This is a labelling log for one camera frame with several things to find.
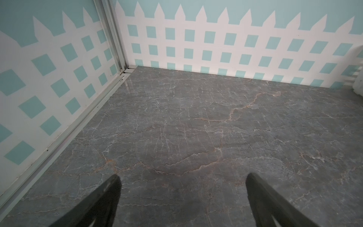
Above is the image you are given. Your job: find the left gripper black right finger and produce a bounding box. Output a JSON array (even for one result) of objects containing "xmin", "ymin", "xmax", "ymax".
[{"xmin": 245, "ymin": 173, "xmax": 317, "ymax": 227}]

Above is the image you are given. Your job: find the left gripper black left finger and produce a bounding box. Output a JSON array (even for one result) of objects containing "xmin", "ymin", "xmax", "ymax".
[{"xmin": 51, "ymin": 175, "xmax": 122, "ymax": 227}]

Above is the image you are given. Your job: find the white plastic basket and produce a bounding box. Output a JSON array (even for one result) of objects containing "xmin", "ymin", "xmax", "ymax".
[{"xmin": 351, "ymin": 45, "xmax": 363, "ymax": 97}]

